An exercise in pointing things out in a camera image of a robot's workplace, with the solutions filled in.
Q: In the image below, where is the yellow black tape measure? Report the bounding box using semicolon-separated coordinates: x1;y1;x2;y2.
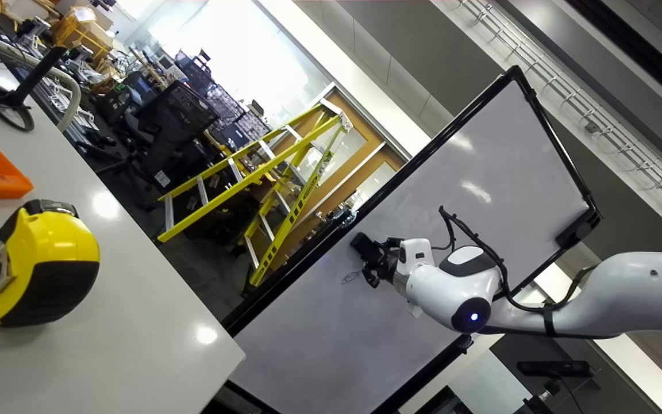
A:
0;201;100;327

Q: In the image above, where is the large whiteboard black frame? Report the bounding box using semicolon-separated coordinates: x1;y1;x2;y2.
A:
230;66;600;414

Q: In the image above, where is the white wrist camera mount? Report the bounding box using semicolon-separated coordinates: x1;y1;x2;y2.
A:
393;240;432;290

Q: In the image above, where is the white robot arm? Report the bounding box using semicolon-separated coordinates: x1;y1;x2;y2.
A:
364;240;662;337

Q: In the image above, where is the yellow step ladder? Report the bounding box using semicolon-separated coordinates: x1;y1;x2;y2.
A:
157;98;352;290

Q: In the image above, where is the black board duster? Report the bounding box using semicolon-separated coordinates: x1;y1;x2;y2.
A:
349;233;381;266

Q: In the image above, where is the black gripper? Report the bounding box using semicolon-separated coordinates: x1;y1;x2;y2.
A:
367;237;401;287

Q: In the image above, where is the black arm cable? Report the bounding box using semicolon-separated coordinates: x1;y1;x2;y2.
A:
437;205;601;340

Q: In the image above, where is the black camera stand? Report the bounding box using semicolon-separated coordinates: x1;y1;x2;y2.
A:
0;46;64;133

